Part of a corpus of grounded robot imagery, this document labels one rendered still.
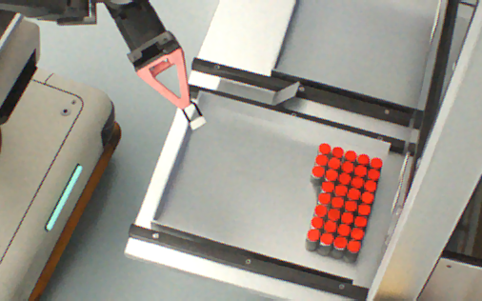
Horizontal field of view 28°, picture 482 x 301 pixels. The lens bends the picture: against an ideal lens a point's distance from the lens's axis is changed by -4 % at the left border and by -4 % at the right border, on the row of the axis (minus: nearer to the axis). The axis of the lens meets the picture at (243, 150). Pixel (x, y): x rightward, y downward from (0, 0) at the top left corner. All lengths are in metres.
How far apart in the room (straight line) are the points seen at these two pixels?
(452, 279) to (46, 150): 1.32
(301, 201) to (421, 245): 0.43
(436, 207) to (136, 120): 1.69
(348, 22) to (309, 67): 0.13
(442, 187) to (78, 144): 1.43
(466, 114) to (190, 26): 2.00
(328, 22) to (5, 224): 0.93
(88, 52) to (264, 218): 1.36
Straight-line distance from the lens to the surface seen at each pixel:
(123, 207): 2.66
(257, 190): 1.69
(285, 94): 1.75
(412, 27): 1.90
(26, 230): 2.35
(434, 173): 1.13
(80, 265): 2.60
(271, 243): 1.65
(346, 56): 1.84
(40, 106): 2.51
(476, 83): 0.97
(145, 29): 1.35
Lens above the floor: 2.39
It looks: 61 degrees down
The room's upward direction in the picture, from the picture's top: 4 degrees clockwise
